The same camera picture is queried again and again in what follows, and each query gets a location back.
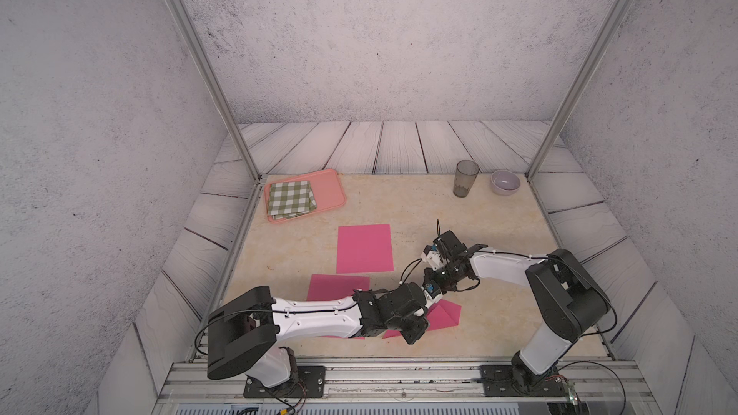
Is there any grey translucent cup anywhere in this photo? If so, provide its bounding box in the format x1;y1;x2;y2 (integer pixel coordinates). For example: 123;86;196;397
453;159;480;198

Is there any right aluminium frame post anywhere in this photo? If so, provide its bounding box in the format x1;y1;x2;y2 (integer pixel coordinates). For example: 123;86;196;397
525;0;634;183

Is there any pink paper near left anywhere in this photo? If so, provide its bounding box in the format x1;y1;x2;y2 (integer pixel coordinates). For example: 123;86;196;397
306;274;371;339

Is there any pink plastic tray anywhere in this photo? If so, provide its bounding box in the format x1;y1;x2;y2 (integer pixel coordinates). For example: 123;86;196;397
264;169;347;223

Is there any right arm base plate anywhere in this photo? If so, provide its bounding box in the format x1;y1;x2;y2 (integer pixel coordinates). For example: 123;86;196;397
480;364;569;398

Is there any aluminium frame post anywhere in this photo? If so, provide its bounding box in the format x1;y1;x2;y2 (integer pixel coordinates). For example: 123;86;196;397
525;0;634;183
165;0;261;182

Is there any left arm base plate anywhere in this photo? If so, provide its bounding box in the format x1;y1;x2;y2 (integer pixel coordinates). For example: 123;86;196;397
243;365;326;400

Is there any front aluminium rail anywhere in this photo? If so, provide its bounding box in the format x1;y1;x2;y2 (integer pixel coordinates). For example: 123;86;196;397
159;357;660;414

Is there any left aluminium frame post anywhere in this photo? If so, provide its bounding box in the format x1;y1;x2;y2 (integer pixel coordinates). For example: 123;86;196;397
165;0;261;182

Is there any green checkered cloth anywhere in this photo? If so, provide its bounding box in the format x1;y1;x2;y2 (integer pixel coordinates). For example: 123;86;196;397
267;181;317;220

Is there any lilac bowl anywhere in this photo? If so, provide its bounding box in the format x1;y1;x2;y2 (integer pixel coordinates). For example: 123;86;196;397
490;170;521;196

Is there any pink paper far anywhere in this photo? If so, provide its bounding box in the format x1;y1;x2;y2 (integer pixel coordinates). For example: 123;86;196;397
336;224;394;274

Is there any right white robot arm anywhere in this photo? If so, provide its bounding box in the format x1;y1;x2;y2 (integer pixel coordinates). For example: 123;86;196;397
421;231;612;385

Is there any pink square paper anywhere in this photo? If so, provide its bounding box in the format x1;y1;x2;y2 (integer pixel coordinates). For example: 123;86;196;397
381;298;463;339

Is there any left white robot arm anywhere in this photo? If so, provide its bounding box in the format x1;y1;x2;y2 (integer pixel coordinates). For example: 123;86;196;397
206;282;440;389

